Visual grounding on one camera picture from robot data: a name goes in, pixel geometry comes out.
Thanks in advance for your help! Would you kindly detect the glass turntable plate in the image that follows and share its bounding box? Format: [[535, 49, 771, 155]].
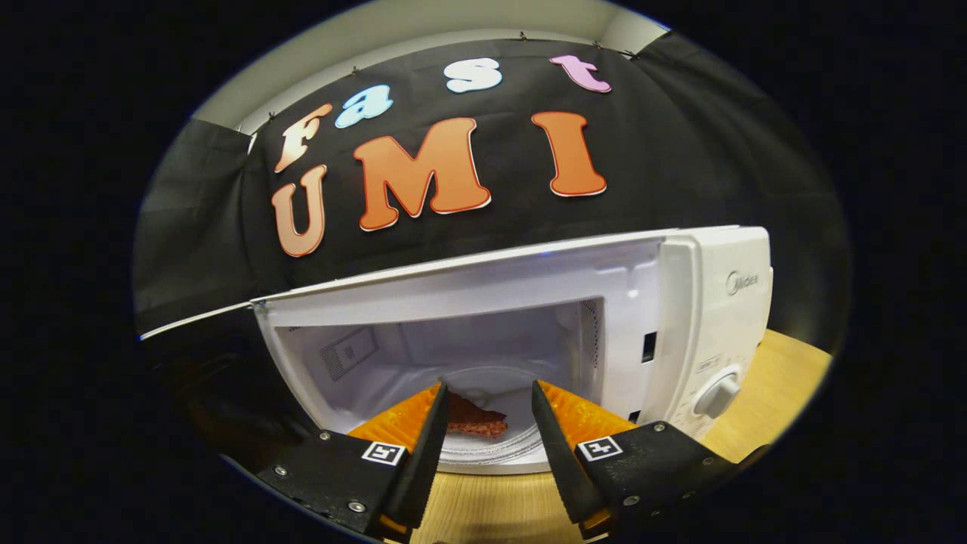
[[437, 366, 564, 465]]

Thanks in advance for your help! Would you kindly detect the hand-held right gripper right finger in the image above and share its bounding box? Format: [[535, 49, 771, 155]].
[[530, 379, 741, 541]]

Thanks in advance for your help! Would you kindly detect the reddish brown meat slice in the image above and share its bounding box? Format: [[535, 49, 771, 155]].
[[446, 393, 509, 440]]

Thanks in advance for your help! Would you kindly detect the white microwave oven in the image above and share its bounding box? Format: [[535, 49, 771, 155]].
[[138, 225, 774, 475]]

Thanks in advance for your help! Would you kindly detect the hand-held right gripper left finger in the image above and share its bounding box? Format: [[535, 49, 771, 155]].
[[255, 379, 451, 543]]

